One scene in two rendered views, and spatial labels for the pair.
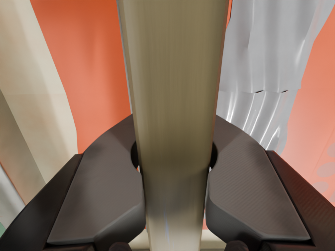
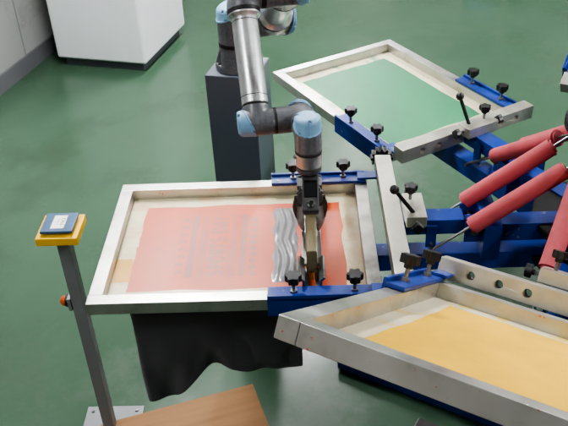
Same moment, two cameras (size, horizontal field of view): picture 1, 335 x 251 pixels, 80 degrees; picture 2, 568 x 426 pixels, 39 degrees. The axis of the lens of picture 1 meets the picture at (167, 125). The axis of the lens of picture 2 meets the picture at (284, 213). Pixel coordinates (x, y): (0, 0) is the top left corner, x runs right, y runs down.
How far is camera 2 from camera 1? 2.19 m
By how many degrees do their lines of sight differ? 24
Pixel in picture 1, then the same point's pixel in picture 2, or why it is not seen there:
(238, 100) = (291, 239)
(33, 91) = (351, 241)
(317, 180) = (256, 221)
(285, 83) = (279, 243)
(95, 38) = (330, 250)
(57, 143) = (348, 230)
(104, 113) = (331, 237)
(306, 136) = (266, 232)
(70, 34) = (336, 250)
